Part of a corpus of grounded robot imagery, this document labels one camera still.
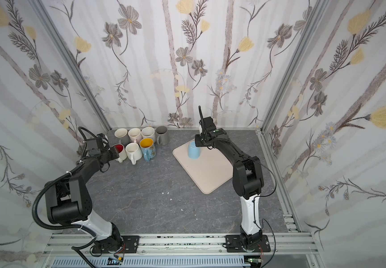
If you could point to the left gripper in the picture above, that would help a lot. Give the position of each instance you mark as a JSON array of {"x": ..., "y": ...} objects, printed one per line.
[{"x": 115, "y": 153}]

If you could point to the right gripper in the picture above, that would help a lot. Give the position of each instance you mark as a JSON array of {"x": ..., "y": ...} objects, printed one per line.
[{"x": 200, "y": 140}]

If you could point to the white smooth mug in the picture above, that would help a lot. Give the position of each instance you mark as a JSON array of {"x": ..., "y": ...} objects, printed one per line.
[{"x": 121, "y": 152}]

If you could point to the plain light blue mug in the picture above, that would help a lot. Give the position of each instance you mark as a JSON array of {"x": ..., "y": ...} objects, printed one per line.
[{"x": 193, "y": 151}]

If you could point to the small grey mug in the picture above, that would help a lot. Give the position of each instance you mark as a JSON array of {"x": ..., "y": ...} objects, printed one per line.
[{"x": 122, "y": 137}]

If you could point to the white ribbed-bottom mug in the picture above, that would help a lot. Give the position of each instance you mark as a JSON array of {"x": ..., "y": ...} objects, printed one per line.
[{"x": 134, "y": 152}]

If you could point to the pink mug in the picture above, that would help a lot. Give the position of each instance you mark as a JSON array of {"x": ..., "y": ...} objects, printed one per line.
[{"x": 135, "y": 135}]

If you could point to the blue butterfly mug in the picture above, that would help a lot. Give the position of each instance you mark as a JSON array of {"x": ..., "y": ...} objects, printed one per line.
[{"x": 148, "y": 148}]

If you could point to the large grey mug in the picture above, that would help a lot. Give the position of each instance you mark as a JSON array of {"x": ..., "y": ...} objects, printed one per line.
[{"x": 162, "y": 135}]

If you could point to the cream yellow mug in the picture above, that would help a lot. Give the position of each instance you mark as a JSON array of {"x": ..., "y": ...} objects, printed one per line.
[{"x": 149, "y": 132}]

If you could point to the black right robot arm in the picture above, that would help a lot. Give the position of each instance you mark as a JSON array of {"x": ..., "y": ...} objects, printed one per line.
[{"x": 247, "y": 178}]

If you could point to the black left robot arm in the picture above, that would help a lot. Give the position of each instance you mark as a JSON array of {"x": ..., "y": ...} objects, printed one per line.
[{"x": 68, "y": 201}]

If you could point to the cream plastic tray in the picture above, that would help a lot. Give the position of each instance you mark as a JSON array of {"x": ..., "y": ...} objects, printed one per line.
[{"x": 210, "y": 171}]

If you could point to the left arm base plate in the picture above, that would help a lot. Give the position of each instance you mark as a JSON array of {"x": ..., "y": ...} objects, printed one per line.
[{"x": 124, "y": 244}]

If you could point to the white vented cable duct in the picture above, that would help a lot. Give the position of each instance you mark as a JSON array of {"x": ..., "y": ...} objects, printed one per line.
[{"x": 171, "y": 262}]

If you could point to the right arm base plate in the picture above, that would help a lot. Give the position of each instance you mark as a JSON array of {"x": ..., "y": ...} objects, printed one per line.
[{"x": 238, "y": 243}]

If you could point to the aluminium mounting rail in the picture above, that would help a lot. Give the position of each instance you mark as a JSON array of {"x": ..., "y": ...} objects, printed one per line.
[{"x": 212, "y": 244}]

